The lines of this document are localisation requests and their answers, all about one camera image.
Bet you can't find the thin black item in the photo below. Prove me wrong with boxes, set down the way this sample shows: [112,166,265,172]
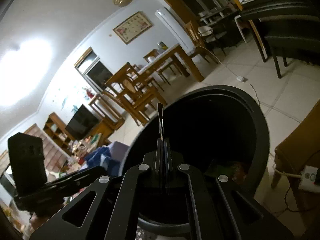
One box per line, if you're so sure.
[157,102,164,140]

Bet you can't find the purple floral tablecloth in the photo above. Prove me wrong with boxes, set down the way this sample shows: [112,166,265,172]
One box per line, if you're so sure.
[107,141,129,165]

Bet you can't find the blue plastic wrapper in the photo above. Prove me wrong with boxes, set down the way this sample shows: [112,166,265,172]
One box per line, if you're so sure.
[84,146,120,177]

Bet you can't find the wooden bookshelf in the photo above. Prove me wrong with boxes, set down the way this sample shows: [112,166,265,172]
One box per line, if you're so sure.
[43,112,75,156]

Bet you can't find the tall wooden plant stand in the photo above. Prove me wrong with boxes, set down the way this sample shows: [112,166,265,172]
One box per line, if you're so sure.
[88,94,125,130]

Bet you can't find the wooden dining chair front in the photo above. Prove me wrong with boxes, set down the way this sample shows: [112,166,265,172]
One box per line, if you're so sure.
[103,63,167,125]

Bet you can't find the wooden dining chair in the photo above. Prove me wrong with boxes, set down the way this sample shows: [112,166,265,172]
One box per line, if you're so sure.
[184,21,221,65]
[103,63,167,125]

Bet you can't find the black flat television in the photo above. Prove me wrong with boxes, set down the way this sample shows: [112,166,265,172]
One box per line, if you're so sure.
[66,105,99,141]

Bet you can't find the wooden dining table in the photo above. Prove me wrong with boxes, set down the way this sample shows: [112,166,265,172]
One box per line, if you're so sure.
[138,43,204,82]

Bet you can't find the white floor charger adapter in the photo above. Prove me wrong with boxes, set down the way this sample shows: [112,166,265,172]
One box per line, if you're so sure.
[236,76,247,82]

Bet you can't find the metal kettle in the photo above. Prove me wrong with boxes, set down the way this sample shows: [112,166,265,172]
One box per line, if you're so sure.
[157,41,168,53]

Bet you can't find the wooden dining chair right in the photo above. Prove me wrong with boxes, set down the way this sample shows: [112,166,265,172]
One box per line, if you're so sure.
[184,21,221,65]

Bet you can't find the white power strip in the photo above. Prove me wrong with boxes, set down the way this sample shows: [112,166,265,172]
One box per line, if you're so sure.
[298,165,319,193]

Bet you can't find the white standing air conditioner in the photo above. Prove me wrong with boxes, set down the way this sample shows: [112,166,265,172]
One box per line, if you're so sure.
[155,8,195,53]

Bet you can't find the white plastic chair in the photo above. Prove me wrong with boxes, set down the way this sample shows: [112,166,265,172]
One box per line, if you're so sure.
[234,15,251,44]

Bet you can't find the black upright piano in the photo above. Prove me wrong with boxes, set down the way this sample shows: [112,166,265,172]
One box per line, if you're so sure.
[241,0,319,78]

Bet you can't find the framed floral wall picture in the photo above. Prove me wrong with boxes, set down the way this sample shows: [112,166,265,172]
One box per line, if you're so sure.
[113,11,153,44]

